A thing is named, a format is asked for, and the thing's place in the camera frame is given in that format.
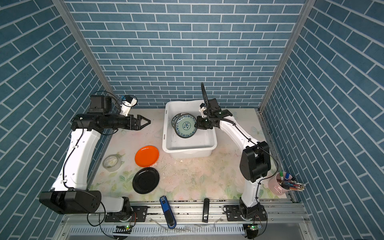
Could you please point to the white plastic bin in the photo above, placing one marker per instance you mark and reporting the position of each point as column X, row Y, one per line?
column 201, row 144

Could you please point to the orange plastic plate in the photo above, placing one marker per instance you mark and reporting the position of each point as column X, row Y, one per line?
column 147, row 156

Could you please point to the green blue floral plate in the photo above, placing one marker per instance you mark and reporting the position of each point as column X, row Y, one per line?
column 185, row 125

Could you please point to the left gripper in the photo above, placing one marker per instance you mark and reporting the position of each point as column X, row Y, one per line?
column 137, row 126

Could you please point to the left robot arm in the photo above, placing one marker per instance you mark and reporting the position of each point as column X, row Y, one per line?
column 69, row 193

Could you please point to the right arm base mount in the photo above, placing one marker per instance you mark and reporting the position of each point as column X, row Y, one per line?
column 237, row 213

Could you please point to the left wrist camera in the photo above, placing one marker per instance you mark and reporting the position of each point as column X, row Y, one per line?
column 127, row 102

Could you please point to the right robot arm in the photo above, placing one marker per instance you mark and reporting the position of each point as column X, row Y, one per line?
column 255, row 161

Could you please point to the aluminium rail frame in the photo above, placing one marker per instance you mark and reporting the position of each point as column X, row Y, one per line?
column 281, row 220

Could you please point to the pink pen cup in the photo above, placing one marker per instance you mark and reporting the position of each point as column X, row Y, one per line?
column 284, row 182

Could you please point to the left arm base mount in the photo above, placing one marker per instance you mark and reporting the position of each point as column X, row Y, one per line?
column 136, row 214

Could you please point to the black handheld device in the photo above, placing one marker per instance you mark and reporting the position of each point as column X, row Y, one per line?
column 206, row 207

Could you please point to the blue handheld tool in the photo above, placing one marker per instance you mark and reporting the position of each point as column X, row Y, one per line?
column 169, row 216

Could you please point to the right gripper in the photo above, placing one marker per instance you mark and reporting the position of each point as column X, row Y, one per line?
column 199, row 124

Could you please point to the black plate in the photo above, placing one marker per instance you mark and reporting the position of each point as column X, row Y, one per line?
column 146, row 180

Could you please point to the green rimmed white plate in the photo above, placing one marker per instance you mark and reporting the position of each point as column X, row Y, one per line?
column 174, row 119

